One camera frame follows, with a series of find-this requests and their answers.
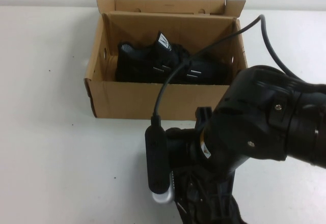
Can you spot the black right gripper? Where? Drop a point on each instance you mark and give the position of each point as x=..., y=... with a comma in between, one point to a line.
x=183, y=147

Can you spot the brown cardboard shoe box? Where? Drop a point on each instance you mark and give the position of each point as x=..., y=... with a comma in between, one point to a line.
x=127, y=99

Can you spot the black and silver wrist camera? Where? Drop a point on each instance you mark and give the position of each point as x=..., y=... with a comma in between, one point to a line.
x=155, y=157

